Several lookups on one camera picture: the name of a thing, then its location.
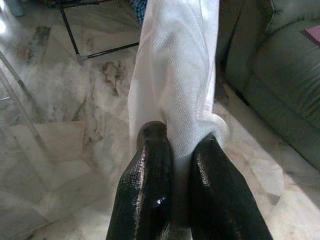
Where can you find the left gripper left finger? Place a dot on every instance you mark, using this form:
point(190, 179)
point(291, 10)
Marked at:
point(145, 187)

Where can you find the grey green sofa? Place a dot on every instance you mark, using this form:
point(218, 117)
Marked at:
point(275, 87)

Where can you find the grey folding chair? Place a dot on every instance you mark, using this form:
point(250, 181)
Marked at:
point(24, 107)

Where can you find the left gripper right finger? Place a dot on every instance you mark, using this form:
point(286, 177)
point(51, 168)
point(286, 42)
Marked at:
point(220, 200)

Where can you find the black drying rack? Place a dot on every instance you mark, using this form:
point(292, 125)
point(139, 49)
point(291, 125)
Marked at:
point(70, 32)

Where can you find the blue plaid shirt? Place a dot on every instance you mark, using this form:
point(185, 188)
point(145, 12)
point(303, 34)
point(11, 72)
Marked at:
point(140, 10)

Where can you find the purple notebook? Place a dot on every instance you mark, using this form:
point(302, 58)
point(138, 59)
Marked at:
point(313, 35)

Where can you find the white shirt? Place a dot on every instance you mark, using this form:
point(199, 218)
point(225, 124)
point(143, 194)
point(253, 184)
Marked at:
point(175, 75)

